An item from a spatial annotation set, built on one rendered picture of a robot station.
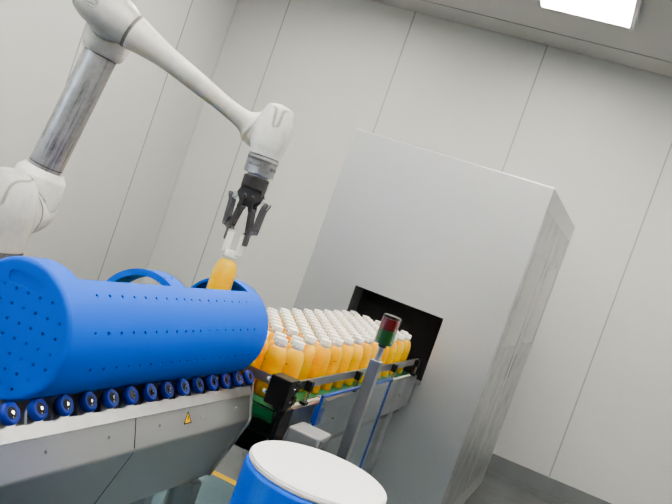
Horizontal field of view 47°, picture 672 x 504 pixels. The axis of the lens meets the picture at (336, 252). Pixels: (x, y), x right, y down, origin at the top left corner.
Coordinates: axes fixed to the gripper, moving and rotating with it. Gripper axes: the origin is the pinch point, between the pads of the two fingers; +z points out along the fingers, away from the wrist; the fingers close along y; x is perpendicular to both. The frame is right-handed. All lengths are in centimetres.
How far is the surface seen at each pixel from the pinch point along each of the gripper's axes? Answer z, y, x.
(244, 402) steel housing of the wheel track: 45.2, 12.7, 14.7
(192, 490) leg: 73, 10, 7
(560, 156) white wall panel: -118, 19, 436
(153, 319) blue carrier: 18, 13, -48
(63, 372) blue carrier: 28, 14, -74
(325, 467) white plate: 30, 63, -52
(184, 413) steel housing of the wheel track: 44.2, 12.5, -19.3
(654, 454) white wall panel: 77, 160, 443
